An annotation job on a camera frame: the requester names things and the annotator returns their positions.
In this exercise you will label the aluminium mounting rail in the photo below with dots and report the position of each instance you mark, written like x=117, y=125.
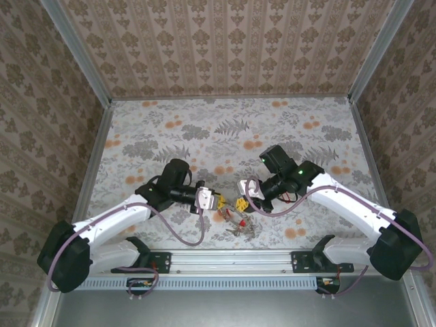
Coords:
x=231, y=260

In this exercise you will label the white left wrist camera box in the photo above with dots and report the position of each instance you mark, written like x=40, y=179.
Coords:
x=208, y=199

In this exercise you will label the aluminium corner post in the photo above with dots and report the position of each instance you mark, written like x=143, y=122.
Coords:
x=75, y=51
x=379, y=51

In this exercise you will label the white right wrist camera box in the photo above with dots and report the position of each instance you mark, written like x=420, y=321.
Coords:
x=242, y=186

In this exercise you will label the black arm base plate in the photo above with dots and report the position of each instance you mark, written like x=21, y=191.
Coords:
x=163, y=262
x=299, y=262

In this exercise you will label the black wiring connector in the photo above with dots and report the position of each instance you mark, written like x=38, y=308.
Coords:
x=332, y=287
x=136, y=287

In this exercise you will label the grey metal sheet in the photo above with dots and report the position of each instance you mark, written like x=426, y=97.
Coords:
x=231, y=310

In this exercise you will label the aluminium frame bar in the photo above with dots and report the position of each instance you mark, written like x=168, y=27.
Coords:
x=42, y=315
x=420, y=306

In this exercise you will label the metal keyring with keys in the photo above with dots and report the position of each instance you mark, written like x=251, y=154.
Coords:
x=250, y=231

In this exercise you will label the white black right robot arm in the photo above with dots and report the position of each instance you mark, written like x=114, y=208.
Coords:
x=347, y=211

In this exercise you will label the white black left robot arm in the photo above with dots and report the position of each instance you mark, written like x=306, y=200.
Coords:
x=112, y=221

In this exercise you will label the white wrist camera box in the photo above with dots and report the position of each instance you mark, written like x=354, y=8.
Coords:
x=208, y=199
x=242, y=186

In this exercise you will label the thin aluminium table rail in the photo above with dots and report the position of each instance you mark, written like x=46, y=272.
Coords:
x=231, y=97

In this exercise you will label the aluminium table side rail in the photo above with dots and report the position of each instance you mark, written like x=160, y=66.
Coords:
x=98, y=150
x=366, y=143

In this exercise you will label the floral patterned table cover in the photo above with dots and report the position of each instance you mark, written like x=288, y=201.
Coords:
x=204, y=136

